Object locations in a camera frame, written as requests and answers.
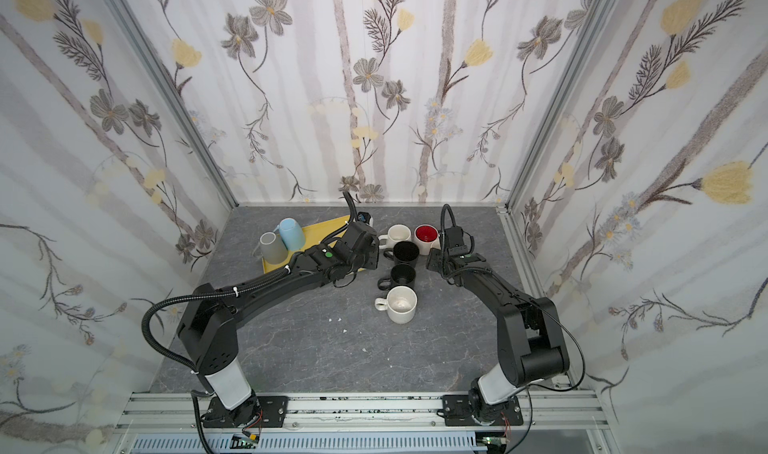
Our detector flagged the white speckled mug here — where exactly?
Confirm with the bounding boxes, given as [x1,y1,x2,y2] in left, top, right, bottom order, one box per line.
[379,224,412,250]

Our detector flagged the yellow tray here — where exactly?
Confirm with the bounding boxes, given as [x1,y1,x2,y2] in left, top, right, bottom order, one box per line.
[254,216,377,274]

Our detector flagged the black and white mug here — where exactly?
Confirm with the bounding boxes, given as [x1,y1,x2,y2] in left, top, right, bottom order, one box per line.
[382,241,420,268]

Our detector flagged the beige mug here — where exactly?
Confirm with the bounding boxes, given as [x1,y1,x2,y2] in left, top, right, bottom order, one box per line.
[374,286,418,325]

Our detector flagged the light blue mug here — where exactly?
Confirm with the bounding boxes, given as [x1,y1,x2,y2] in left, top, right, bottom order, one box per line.
[277,218,306,252]

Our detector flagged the grey mug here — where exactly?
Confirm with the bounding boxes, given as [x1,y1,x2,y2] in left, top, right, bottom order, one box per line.
[252,232,288,265]

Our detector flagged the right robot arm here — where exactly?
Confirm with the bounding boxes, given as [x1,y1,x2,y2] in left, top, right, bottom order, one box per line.
[427,226,570,424]

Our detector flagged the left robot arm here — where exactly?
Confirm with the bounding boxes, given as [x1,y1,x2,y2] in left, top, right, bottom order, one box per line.
[141,220,379,428]

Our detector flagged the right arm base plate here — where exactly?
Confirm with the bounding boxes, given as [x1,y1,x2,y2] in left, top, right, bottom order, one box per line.
[437,393,524,427]

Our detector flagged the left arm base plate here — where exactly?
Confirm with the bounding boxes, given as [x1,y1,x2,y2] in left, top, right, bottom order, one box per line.
[202,395,289,429]

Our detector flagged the aluminium mounting rail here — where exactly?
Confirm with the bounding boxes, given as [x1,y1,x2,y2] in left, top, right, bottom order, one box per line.
[115,389,609,434]

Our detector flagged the white slotted cable duct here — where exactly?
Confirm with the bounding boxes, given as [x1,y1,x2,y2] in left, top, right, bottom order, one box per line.
[131,433,487,454]

